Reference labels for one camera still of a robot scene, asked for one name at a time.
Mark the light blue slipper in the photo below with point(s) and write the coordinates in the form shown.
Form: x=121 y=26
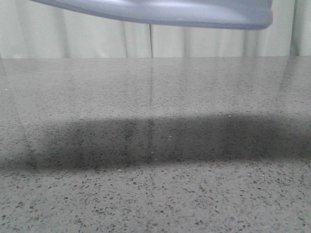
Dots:
x=227 y=14

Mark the pale green curtain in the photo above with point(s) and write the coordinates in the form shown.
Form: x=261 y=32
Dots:
x=33 y=30

